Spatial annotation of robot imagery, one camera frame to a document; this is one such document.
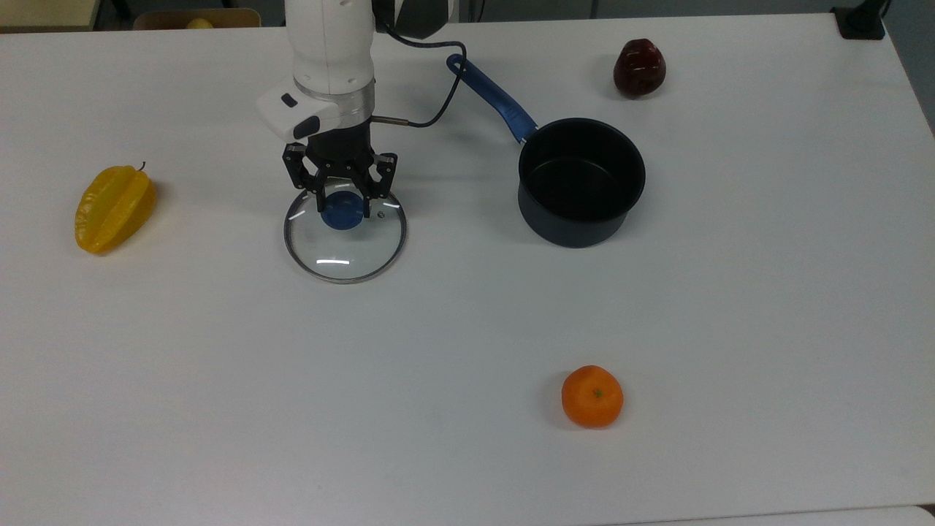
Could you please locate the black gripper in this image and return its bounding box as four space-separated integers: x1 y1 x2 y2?
283 124 399 218

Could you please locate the glass lid with blue knob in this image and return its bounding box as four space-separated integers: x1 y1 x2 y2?
283 181 408 284

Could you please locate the yellow starfruit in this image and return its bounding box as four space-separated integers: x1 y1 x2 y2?
75 162 158 255

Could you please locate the dark red apple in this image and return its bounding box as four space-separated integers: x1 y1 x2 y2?
612 39 667 98

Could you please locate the orange mandarin fruit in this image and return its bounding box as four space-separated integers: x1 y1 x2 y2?
561 365 625 429

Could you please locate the beige wooden board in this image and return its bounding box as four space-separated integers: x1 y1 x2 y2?
0 0 101 31

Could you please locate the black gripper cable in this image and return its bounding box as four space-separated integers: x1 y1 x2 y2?
371 20 468 129

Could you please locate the dark pot with blue handle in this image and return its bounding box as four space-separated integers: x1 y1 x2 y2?
446 53 646 249

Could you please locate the black clamp mount base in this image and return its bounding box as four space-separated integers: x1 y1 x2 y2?
831 0 892 40

